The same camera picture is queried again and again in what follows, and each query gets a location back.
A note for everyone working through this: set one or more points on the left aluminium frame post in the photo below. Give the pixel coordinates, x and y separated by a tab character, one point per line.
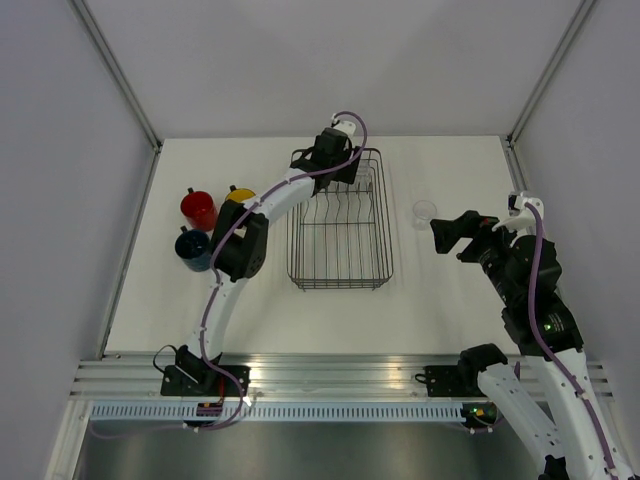
98	39

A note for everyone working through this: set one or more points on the clear glass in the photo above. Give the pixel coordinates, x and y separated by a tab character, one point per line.
363	174
424	212

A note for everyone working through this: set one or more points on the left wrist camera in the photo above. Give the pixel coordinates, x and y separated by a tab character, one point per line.
347	127

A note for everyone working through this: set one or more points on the aluminium mounting rail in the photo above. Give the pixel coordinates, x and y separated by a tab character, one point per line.
272	377

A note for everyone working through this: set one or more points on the yellow mug black handle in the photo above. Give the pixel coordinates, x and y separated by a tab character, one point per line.
239	195

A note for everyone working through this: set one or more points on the blue mug black handle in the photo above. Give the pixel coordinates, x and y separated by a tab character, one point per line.
192	247

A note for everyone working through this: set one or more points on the red mug black handle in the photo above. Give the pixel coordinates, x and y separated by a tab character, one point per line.
199	210

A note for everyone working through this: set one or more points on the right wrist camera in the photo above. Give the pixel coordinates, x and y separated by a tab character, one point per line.
523	209

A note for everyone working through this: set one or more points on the black wire dish rack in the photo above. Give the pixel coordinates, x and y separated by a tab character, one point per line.
341	238

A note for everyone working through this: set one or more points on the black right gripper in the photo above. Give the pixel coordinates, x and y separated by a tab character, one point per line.
447	231

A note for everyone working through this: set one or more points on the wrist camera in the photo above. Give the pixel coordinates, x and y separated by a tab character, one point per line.
347	127
523	209

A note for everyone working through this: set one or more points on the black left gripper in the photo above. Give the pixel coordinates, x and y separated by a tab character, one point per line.
348	174

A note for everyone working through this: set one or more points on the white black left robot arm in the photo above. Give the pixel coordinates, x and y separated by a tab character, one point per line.
238	251

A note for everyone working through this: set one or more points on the right aluminium frame post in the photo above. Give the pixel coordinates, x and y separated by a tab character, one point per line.
572	31

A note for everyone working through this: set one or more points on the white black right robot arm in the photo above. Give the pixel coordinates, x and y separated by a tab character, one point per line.
570	439

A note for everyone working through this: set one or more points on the aluminium frame post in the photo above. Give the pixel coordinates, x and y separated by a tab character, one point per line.
98	39
572	31

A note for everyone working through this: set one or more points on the white slotted cable duct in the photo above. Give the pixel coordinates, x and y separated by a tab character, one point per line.
262	411

